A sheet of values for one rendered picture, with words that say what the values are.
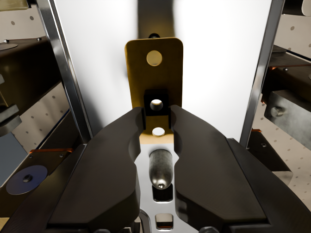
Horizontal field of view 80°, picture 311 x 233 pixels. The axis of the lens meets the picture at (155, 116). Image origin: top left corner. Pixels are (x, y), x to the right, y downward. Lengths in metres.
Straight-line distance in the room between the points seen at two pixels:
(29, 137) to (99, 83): 0.57
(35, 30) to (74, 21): 0.38
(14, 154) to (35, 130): 0.11
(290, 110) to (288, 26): 0.36
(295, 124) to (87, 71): 0.23
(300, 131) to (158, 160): 0.16
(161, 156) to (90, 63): 0.14
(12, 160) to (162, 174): 0.61
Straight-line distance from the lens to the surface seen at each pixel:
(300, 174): 0.92
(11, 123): 0.20
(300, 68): 0.33
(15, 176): 0.36
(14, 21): 0.60
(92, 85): 0.22
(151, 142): 0.16
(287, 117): 0.25
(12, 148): 0.78
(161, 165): 0.24
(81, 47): 0.21
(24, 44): 0.27
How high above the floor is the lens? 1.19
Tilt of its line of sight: 58 degrees down
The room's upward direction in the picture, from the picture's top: 179 degrees counter-clockwise
